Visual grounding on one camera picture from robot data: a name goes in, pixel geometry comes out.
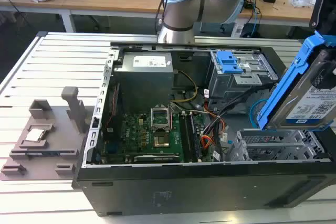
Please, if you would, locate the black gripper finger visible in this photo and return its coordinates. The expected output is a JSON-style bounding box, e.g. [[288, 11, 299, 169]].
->
[[312, 49, 336, 90]]

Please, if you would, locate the hard disk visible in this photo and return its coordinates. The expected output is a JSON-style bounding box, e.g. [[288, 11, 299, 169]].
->
[[256, 31, 336, 132]]

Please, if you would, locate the blue disk wire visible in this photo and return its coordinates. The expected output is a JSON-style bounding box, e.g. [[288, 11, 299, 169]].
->
[[248, 101, 266, 128]]

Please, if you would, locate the metal disk bay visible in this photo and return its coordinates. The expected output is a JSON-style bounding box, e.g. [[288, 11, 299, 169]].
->
[[227, 128, 329, 162]]

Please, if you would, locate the black RAM slot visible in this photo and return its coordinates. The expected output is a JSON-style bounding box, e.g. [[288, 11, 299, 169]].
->
[[188, 113, 200, 162], [183, 113, 195, 163], [180, 113, 192, 163]]

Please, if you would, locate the metal drive cage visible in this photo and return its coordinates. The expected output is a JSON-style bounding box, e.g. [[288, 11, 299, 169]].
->
[[207, 49, 279, 101]]

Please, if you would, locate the blue drive cage latch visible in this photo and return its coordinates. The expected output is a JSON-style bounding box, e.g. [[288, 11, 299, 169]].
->
[[216, 50, 243, 74]]

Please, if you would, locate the CPU socket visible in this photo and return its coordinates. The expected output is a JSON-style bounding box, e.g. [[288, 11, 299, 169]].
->
[[153, 132, 171, 148]]

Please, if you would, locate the metal socket cover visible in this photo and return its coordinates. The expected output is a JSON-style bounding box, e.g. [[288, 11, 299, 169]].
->
[[150, 105, 171, 132]]

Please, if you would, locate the black PC case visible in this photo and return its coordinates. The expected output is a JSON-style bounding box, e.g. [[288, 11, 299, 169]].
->
[[72, 40, 336, 217]]

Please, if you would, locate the grey power supply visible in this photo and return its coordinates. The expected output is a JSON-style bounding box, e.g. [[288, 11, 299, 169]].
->
[[113, 50, 175, 113]]

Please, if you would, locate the green motherboard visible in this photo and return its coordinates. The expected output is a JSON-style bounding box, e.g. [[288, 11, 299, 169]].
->
[[103, 82, 211, 163]]

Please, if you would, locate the grey parts rack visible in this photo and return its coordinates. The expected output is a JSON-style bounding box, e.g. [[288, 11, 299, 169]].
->
[[0, 86, 88, 182]]

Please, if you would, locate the silver CPU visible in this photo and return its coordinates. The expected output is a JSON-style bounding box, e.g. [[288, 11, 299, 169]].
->
[[26, 129, 46, 142]]

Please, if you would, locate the blue hanging cable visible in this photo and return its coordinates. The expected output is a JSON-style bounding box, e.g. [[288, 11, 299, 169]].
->
[[251, 0, 261, 36]]

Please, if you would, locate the black wire bundle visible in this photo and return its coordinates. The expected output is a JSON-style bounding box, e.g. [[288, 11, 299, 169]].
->
[[209, 82, 276, 162]]

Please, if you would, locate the yellow black wire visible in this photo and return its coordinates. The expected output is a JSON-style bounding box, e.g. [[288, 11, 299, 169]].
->
[[170, 70, 200, 103]]

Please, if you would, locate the red orange disk wire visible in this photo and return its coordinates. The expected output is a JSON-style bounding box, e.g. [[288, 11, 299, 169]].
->
[[201, 113, 225, 154]]

